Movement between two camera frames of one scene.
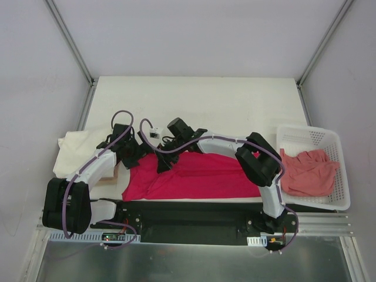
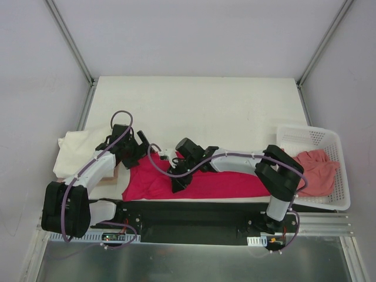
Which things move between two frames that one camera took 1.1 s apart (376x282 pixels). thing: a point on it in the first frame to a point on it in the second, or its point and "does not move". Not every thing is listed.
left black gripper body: x=133 y=153 does not move
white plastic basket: x=296 y=139 does not move
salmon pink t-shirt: x=308 y=174 does not move
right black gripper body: x=165 y=157 to x=180 y=175
